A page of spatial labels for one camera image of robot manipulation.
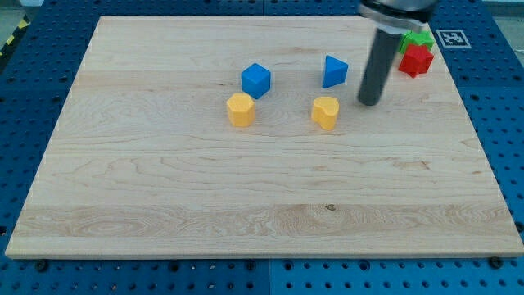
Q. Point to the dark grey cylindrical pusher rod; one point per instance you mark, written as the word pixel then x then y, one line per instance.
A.
pixel 380 59

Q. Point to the red star block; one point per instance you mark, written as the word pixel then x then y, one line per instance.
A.
pixel 416 60

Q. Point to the green star block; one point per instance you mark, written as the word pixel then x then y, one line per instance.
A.
pixel 422 38

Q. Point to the blue triangle block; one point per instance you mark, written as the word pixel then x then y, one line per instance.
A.
pixel 335 72

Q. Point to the fiducial marker tag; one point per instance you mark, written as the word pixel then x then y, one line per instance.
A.
pixel 453 38

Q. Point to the yellow heart block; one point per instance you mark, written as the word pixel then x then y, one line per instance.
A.
pixel 325 111

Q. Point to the blue cube block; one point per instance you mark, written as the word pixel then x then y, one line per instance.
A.
pixel 256 80

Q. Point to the yellow hexagon block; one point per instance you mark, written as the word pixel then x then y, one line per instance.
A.
pixel 241 110

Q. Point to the light wooden board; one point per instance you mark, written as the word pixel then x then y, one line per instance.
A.
pixel 144 163

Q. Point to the black bolt right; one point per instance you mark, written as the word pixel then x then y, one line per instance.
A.
pixel 496 262

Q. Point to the black bolt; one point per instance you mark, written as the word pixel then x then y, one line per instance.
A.
pixel 496 262
pixel 41 266

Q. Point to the black bolt left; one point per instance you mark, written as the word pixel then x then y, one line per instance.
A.
pixel 41 266

